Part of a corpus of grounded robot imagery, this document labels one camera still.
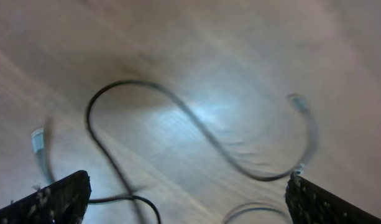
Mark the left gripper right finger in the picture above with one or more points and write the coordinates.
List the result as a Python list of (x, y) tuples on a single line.
[(310, 204)]

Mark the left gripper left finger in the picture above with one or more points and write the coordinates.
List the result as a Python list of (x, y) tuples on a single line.
[(62, 202)]

